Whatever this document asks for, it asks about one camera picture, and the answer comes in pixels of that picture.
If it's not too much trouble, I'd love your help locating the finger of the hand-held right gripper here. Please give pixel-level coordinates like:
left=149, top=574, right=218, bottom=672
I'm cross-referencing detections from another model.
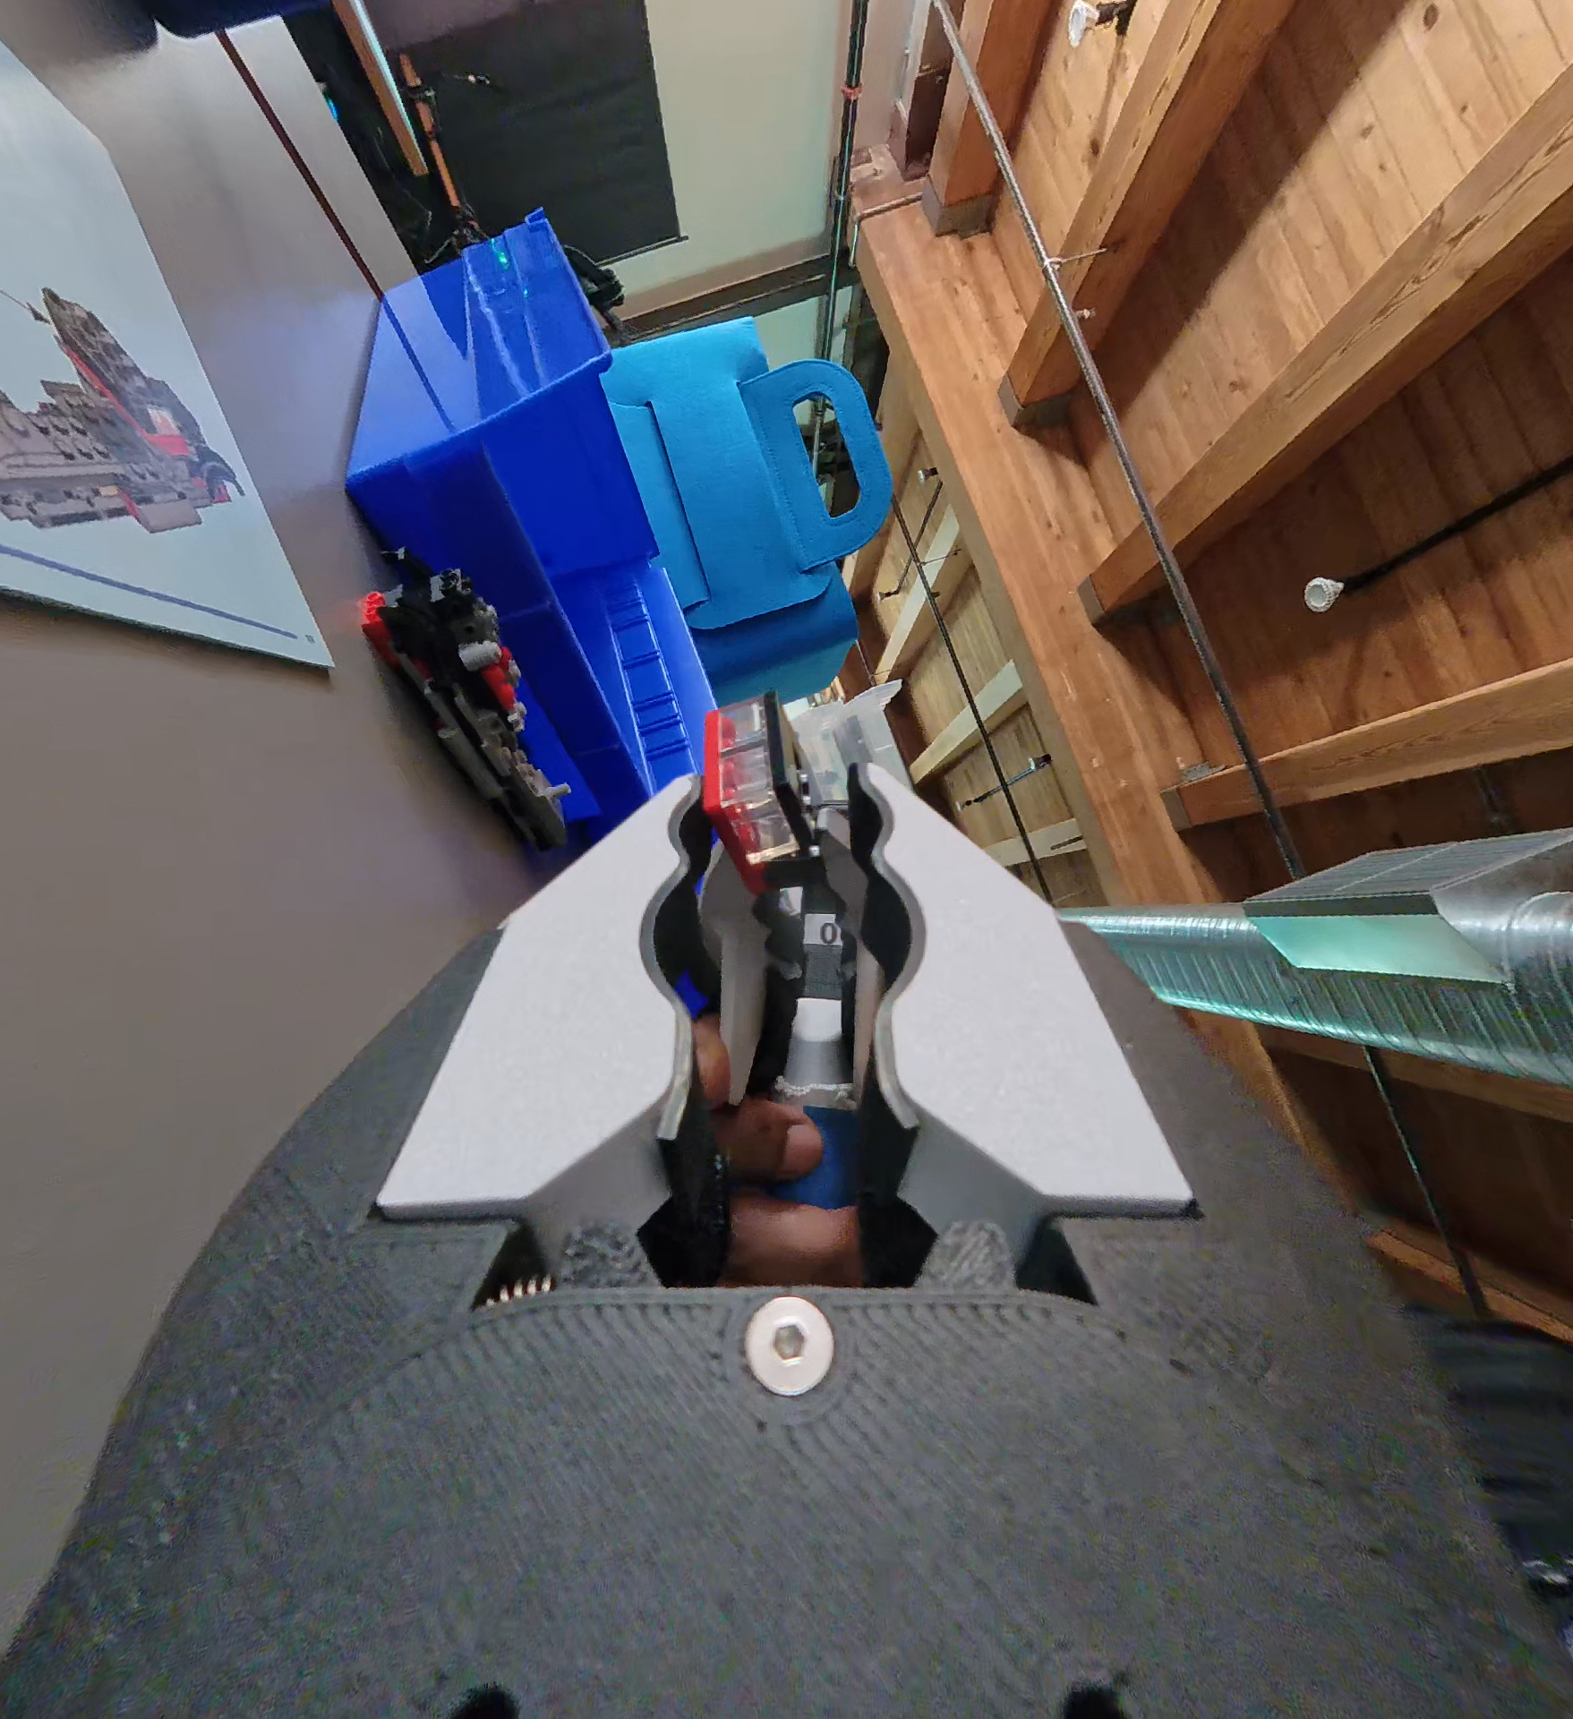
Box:
left=806, top=771, right=869, bottom=917
left=711, top=860, right=792, bottom=1069

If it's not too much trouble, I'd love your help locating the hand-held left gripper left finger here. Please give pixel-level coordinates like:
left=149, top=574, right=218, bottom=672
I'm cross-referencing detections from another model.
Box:
left=375, top=776, right=711, bottom=1268

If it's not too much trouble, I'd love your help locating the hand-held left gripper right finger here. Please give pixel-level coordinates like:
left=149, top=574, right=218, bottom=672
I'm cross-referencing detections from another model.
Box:
left=846, top=762, right=1202, bottom=1253

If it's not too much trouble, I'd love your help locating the red and clear brick assembly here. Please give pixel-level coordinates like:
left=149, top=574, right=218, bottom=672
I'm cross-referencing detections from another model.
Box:
left=703, top=704, right=803, bottom=894

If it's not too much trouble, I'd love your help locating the blue plastic bin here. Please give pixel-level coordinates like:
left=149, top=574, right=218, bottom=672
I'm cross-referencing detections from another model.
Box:
left=346, top=208, right=721, bottom=849

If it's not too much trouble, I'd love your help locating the grey-brown desk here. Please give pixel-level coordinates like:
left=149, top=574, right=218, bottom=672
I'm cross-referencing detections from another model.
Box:
left=0, top=0, right=660, bottom=1719

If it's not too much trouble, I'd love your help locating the person's right hand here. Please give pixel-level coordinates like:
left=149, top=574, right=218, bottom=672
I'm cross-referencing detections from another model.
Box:
left=691, top=1013, right=869, bottom=1289

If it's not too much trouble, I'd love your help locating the clear plastic organizer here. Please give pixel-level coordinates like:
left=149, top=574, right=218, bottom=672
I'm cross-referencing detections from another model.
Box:
left=786, top=683, right=902, bottom=787

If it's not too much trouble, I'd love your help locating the light blue felt bag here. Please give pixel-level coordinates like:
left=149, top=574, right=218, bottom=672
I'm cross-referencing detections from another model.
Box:
left=599, top=321, right=882, bottom=701

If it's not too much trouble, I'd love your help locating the grey and red brick model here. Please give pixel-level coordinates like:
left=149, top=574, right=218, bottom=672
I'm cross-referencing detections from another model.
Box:
left=360, top=551, right=573, bottom=850

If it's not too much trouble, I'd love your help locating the black jacket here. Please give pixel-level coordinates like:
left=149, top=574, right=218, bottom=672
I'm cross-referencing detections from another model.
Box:
left=1404, top=1309, right=1573, bottom=1632

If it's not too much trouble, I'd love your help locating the black backdrop panel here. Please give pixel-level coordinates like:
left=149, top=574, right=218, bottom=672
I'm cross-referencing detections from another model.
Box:
left=391, top=0, right=683, bottom=271

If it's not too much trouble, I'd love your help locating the open instruction booklet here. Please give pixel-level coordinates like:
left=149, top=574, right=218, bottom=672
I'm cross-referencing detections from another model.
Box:
left=0, top=0, right=335, bottom=670

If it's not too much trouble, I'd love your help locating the silver air duct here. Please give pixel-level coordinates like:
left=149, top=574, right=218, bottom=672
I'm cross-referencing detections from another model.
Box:
left=1056, top=822, right=1573, bottom=1096

